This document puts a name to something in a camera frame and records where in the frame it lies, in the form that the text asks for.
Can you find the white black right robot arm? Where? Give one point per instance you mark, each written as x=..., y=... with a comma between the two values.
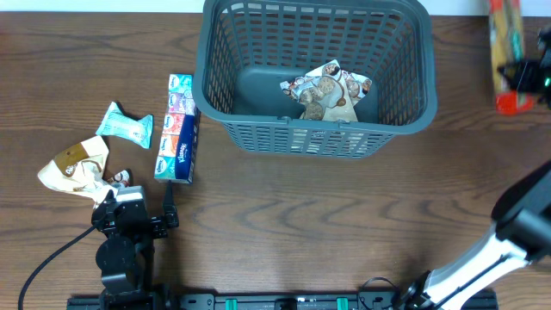
x=518, y=236

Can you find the Kleenex tissue multipack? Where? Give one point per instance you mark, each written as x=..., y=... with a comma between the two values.
x=179, y=138

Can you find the beige brown snack pouch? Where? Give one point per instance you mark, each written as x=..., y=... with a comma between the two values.
x=79, y=170

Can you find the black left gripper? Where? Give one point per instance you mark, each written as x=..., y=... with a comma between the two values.
x=160, y=226

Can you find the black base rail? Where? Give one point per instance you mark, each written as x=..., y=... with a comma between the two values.
x=484, y=300

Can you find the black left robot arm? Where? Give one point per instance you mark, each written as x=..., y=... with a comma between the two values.
x=126, y=257

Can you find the red yellow packet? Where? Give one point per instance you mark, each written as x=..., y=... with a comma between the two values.
x=507, y=46

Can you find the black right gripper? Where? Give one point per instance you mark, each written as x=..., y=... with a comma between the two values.
x=521, y=76

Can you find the mint green packet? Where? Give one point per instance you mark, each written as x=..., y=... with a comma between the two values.
x=116, y=123

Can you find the grey plastic basket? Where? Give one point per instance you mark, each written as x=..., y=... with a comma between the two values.
x=248, y=48

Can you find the cookie snack pouch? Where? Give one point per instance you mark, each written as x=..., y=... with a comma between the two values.
x=358, y=86
x=323, y=93

